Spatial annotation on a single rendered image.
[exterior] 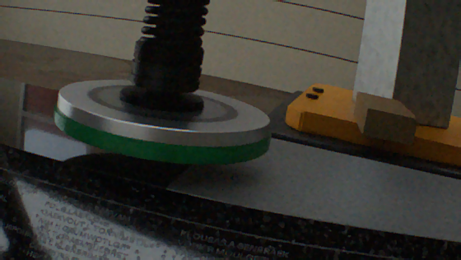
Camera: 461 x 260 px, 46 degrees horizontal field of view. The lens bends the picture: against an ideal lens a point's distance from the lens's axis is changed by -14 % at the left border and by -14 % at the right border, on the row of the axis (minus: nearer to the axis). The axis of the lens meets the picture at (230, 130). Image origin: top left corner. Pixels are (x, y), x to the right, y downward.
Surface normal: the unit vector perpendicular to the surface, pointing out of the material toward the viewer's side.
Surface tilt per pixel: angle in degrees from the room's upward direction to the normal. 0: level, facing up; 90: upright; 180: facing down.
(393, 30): 90
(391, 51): 90
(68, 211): 45
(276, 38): 90
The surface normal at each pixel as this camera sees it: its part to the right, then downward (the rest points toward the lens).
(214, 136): 0.51, 0.27
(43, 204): 0.00, -0.55
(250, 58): -0.30, 0.17
